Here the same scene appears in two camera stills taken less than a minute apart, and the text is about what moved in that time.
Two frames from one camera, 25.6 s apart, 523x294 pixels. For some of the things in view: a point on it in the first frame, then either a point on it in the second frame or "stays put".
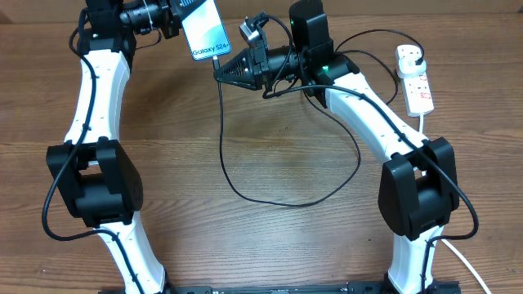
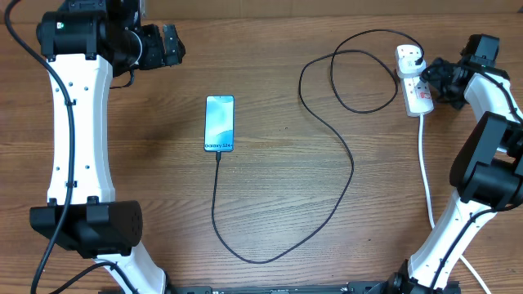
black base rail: [287, 288] stays put
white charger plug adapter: [406, 56] stays put
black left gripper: [172, 20] to [157, 56]
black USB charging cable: [332, 108] to [344, 141]
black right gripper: [258, 68] to [433, 75]
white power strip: [417, 95] stays put
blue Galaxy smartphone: [204, 32] to [219, 122]
